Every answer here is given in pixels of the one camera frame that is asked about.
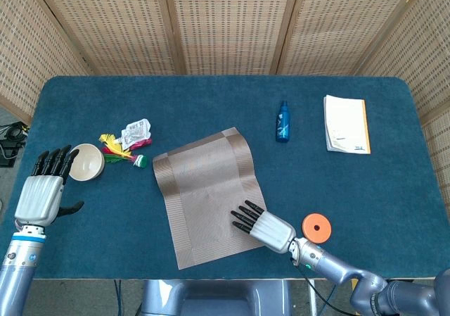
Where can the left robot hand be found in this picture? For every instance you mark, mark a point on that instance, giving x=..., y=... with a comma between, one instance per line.
x=38, y=200

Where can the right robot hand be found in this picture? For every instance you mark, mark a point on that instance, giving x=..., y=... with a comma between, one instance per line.
x=274, y=231

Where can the white bowl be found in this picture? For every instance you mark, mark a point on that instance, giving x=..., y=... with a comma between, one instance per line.
x=86, y=163

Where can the beige woven placemat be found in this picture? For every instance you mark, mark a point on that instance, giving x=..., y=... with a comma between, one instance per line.
x=204, y=189

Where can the orange disc with hole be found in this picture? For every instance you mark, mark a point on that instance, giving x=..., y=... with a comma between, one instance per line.
x=311, y=222

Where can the white table leg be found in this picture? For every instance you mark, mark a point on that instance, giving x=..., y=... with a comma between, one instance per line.
x=312, y=298

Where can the grey-blue robot torso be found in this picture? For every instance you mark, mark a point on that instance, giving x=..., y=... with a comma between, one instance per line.
x=218, y=298

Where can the blue plastic bottle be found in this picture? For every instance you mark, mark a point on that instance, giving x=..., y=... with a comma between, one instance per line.
x=282, y=129

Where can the colourful feather shuttlecock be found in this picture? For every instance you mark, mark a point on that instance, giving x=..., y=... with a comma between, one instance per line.
x=140, y=161

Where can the crumpled silver snack wrapper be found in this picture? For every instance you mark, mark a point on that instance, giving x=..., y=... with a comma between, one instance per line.
x=135, y=131

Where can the white notebook with orange spine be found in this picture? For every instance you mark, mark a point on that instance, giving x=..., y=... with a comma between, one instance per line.
x=346, y=124

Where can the blue carpet table cover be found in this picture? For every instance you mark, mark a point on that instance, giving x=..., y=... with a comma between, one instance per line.
x=228, y=101

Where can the bamboo folding screen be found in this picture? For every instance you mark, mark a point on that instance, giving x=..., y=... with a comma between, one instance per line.
x=228, y=24

